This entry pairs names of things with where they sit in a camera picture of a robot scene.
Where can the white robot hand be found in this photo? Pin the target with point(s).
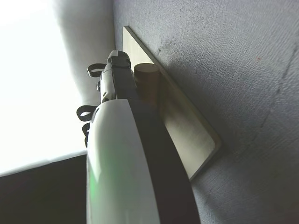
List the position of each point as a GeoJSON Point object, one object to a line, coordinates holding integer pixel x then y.
{"type": "Point", "coordinates": [121, 163]}

